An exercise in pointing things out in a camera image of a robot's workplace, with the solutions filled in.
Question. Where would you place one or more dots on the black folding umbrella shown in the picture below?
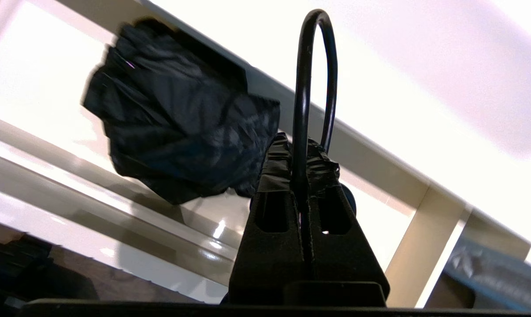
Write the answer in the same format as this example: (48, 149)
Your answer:
(181, 132)

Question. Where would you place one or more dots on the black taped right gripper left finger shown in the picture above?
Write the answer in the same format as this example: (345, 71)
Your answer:
(265, 259)

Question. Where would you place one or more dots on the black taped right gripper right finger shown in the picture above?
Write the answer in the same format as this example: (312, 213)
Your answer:
(349, 259)

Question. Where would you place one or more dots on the white fluted drawer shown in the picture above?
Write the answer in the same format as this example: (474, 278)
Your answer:
(115, 185)

